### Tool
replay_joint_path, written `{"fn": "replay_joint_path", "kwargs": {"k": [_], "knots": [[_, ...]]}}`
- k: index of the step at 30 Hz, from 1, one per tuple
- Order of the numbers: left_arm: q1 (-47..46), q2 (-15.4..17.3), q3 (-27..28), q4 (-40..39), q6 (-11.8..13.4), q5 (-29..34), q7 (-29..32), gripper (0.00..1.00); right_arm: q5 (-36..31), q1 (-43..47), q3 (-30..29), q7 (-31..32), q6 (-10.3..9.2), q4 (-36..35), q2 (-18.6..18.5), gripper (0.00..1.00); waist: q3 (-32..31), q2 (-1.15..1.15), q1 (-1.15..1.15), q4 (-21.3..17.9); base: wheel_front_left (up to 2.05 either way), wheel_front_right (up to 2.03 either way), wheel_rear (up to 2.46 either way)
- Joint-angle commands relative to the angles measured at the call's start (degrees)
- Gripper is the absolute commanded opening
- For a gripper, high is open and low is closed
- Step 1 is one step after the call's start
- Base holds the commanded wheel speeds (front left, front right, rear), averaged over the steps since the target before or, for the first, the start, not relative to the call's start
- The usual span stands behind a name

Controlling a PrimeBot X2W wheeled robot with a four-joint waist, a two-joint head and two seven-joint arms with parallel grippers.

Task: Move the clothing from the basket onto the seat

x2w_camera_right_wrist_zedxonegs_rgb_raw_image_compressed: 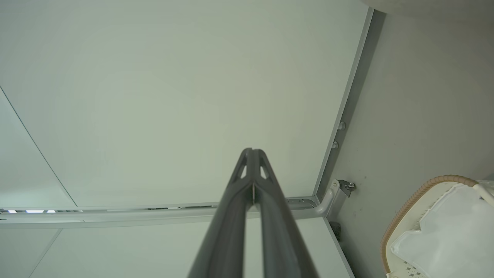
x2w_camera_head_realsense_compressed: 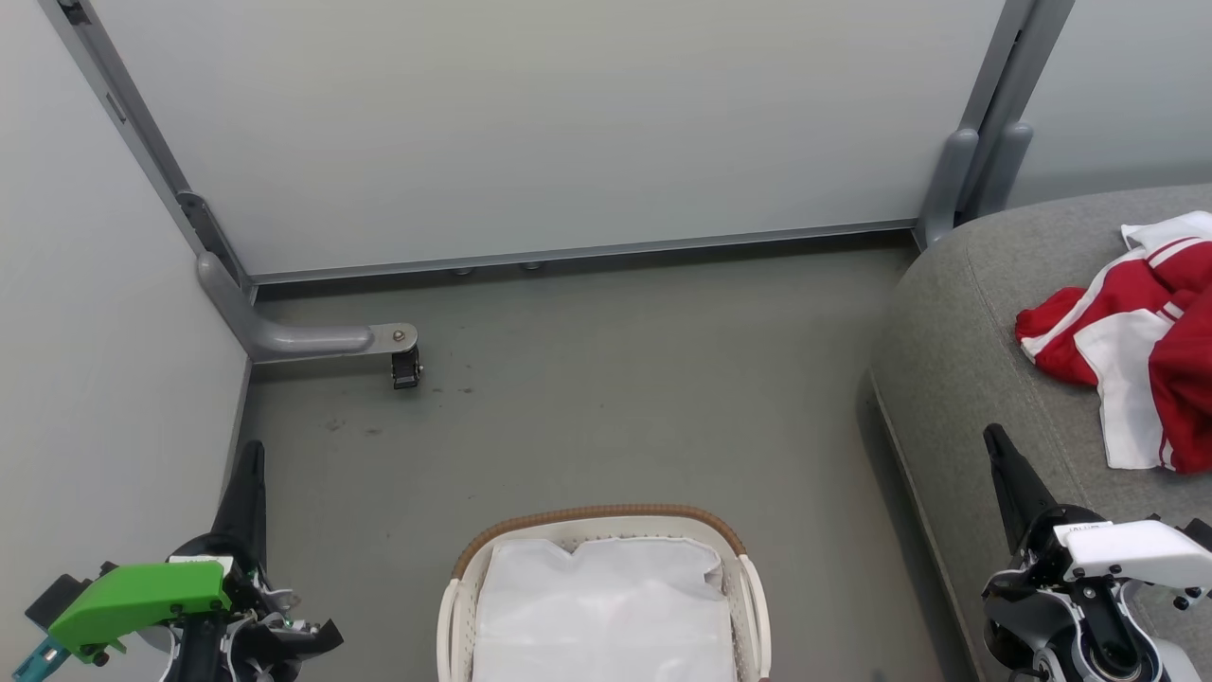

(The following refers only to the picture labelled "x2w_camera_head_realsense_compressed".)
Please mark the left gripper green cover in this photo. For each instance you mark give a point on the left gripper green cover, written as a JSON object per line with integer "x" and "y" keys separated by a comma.
{"x": 133, "y": 597}

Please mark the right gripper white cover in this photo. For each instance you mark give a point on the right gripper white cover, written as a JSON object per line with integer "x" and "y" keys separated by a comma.
{"x": 1127, "y": 554}

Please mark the red basketball shorts white trim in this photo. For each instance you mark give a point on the red basketball shorts white trim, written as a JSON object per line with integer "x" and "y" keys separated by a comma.
{"x": 1127, "y": 350}

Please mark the white laundry basket brown rim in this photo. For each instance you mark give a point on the white laundry basket brown rim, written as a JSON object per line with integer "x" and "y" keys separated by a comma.
{"x": 453, "y": 616}

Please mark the white basket liner cloth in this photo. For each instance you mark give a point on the white basket liner cloth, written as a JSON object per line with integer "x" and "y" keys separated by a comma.
{"x": 606, "y": 616}

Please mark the grey fabric sofa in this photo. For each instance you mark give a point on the grey fabric sofa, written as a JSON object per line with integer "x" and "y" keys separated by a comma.
{"x": 975, "y": 303}

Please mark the black caster wheel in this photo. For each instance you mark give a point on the black caster wheel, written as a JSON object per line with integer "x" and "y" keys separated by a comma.
{"x": 406, "y": 369}

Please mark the grey partition foot bracket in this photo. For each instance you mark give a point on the grey partition foot bracket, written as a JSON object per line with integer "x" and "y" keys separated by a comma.
{"x": 303, "y": 339}

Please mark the grey double partition frame post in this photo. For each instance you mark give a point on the grey double partition frame post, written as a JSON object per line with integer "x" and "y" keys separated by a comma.
{"x": 994, "y": 114}

